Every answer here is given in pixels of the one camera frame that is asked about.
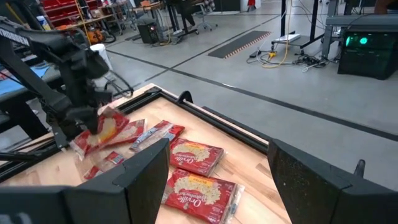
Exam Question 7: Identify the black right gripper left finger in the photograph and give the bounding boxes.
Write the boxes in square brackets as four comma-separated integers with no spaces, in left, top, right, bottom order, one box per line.
[0,138,170,224]

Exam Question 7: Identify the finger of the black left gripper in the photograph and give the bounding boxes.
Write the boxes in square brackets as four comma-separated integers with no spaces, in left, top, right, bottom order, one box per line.
[93,89,113,116]
[79,105,101,135]

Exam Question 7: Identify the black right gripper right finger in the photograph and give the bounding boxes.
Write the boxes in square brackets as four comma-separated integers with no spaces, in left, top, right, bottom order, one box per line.
[267,138,398,224]

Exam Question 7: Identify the red popcorn bag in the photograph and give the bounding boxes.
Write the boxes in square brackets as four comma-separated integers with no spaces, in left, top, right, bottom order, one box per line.
[169,138,225,177]
[82,151,127,181]
[161,168,246,224]
[129,119,186,153]
[68,107,131,158]
[102,118,147,149]

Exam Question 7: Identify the orange tool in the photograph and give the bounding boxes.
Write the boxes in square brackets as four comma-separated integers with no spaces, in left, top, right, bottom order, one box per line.
[86,28,105,44]

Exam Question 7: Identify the blue sheet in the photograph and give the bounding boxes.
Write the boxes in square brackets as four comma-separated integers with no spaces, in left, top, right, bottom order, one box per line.
[0,65,50,96]

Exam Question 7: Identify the red bin shelf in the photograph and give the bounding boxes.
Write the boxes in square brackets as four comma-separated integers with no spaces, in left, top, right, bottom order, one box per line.
[40,0,100,29]

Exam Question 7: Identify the small black computer case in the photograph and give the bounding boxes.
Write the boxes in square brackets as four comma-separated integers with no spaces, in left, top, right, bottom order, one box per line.
[137,22,161,44]

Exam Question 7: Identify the black-legged desk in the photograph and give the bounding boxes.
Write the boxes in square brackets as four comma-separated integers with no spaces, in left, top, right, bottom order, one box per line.
[163,0,200,37]

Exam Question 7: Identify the office chair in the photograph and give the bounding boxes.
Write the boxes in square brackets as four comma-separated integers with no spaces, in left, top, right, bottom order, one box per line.
[194,0,218,32]

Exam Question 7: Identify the black computer tower green lights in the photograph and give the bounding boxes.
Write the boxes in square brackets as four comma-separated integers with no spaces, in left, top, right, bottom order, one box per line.
[337,29,398,81]

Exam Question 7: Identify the black striped-edge floor mat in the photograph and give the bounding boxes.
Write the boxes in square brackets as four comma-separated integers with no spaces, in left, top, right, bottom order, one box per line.
[207,30,272,60]

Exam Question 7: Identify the white flat box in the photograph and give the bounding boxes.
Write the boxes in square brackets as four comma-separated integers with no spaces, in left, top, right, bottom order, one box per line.
[275,33,302,44]

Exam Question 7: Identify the black floor stand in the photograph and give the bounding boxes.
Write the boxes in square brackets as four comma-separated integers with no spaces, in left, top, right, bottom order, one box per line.
[271,0,326,50]

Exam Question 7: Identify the grey metal workbench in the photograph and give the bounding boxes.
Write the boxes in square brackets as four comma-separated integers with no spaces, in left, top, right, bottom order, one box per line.
[322,14,398,60]

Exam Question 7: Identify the black arched frame handle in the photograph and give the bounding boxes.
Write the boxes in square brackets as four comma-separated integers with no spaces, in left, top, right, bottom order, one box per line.
[353,159,367,179]
[176,90,194,105]

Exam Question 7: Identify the black aluminium table frame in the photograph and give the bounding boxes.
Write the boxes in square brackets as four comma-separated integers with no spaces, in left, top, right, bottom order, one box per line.
[0,86,270,184]

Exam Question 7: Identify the tangled floor cable bundle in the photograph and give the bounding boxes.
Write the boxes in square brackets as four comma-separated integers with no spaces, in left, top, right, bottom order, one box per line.
[247,49,338,73]

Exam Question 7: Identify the yellow floor cable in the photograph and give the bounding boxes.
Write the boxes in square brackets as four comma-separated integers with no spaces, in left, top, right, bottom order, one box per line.
[261,0,294,69]

